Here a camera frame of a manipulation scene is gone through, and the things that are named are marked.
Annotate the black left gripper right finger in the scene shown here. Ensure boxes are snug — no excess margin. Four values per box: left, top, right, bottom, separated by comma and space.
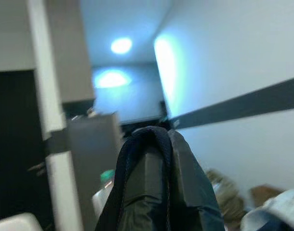
167, 131, 226, 231

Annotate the round ceiling light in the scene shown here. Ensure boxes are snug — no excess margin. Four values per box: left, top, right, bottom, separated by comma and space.
110, 37, 134, 55

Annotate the black garment gold print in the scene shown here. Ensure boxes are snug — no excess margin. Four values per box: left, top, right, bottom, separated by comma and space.
94, 126, 173, 231

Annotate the light grey garment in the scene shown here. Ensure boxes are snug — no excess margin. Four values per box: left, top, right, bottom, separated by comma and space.
241, 189, 294, 231

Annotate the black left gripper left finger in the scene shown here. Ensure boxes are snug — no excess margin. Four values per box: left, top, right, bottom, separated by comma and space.
124, 154, 171, 231

